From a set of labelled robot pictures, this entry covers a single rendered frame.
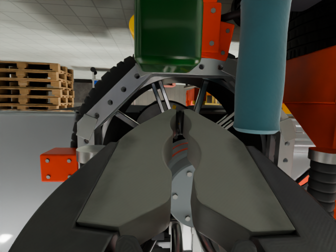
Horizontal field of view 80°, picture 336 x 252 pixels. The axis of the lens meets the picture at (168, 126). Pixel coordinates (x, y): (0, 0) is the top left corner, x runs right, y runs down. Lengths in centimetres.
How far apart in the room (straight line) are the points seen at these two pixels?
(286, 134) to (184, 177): 32
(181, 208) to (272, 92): 26
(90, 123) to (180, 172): 25
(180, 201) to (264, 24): 34
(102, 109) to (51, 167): 19
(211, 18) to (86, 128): 38
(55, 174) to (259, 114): 47
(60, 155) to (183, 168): 31
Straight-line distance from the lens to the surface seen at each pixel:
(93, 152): 28
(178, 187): 37
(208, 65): 51
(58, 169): 56
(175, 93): 900
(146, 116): 99
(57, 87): 479
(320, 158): 37
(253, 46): 42
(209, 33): 51
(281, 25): 44
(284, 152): 60
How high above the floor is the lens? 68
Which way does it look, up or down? 7 degrees up
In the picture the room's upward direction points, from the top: 179 degrees counter-clockwise
